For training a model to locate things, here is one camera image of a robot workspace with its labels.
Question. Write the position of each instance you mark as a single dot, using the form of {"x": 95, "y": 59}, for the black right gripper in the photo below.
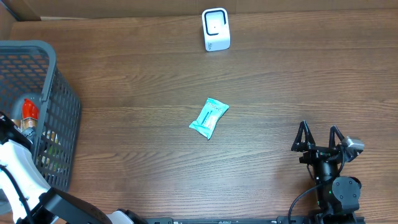
{"x": 316, "y": 152}

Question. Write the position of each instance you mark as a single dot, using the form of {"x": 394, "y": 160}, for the teal wet wipes pack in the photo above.
{"x": 210, "y": 114}

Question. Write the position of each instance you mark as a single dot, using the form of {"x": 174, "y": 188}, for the orange biscuit roll pack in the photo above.
{"x": 30, "y": 115}

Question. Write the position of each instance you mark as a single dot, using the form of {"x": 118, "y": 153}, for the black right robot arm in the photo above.
{"x": 337, "y": 195}

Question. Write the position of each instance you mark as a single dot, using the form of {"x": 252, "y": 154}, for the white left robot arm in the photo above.
{"x": 32, "y": 199}

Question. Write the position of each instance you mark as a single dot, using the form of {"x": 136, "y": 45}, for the white barcode scanner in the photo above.
{"x": 216, "y": 29}

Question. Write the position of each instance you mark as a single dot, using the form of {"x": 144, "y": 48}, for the grey plastic basket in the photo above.
{"x": 29, "y": 71}

